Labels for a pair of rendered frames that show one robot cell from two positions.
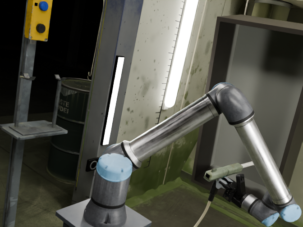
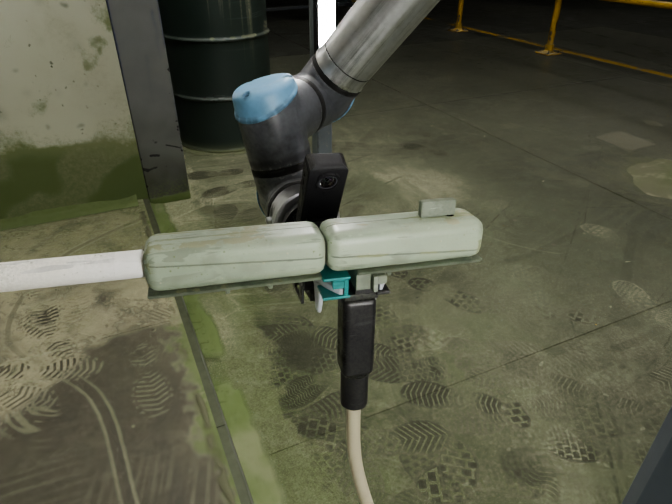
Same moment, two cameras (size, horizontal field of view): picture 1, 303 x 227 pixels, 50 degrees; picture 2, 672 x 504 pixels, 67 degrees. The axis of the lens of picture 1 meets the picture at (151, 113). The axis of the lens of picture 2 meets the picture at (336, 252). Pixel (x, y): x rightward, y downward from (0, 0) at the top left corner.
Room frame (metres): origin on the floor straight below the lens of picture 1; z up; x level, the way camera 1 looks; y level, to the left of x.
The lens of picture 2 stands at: (2.08, -0.26, 1.05)
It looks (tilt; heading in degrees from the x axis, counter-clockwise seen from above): 32 degrees down; 210
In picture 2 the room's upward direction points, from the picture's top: straight up
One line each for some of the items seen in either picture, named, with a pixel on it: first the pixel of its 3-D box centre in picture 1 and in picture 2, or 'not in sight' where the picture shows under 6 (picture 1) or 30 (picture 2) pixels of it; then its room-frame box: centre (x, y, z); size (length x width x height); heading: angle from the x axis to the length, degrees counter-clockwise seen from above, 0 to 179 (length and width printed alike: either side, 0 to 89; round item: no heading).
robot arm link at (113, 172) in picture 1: (112, 177); not in sight; (1.30, 0.11, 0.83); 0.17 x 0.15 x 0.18; 4
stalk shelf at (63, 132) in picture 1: (34, 129); not in sight; (1.80, 0.65, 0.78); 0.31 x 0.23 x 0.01; 145
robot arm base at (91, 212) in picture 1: (107, 206); not in sight; (1.29, 0.11, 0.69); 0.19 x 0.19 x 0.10
